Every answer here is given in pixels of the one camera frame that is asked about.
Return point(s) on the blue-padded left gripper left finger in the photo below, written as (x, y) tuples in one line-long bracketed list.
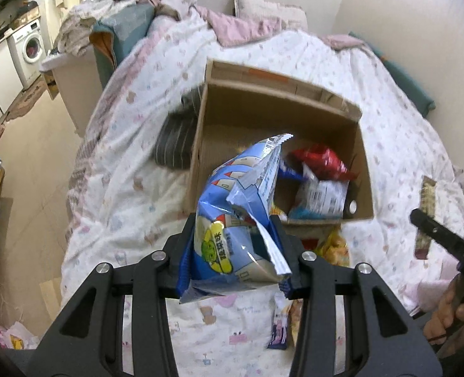
[(86, 337)]

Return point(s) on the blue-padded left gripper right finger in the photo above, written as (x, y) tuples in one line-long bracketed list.
[(381, 339)]

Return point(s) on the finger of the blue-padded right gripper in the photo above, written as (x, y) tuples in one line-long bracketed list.
[(450, 241)]

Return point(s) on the yellow wafer packet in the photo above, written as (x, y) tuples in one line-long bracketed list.
[(422, 216)]

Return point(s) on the light blue cartoon packet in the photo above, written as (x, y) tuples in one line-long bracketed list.
[(280, 326)]

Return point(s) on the yellow chips bag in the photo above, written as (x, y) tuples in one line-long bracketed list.
[(334, 249)]

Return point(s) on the white snack packet barcode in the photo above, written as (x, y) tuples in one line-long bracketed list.
[(319, 199)]

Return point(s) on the red snack bag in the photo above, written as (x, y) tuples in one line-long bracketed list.
[(324, 163)]

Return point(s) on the blue snack bag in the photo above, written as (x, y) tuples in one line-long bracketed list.
[(234, 242)]

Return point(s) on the person's right hand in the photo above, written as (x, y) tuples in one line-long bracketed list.
[(442, 319)]

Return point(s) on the patterned white bed quilt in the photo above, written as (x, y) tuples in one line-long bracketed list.
[(123, 205)]

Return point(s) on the grey striped garment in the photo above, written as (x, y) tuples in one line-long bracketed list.
[(174, 145)]

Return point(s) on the patterned door mat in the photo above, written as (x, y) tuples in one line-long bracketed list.
[(25, 100)]

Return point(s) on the white bedside cabinet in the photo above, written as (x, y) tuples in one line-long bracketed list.
[(78, 82)]

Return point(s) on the patterned pillow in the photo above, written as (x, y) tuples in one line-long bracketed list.
[(292, 17)]

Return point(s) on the white washing machine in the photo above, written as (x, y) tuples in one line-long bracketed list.
[(26, 47)]

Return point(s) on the teal cushion on cabinet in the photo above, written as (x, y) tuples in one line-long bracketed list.
[(113, 37)]

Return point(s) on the pink blanket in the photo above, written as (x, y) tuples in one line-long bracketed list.
[(234, 32)]

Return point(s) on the pile of clothes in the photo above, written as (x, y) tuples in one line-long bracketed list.
[(74, 35)]

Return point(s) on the teal cushion by wall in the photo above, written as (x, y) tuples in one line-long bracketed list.
[(409, 90)]

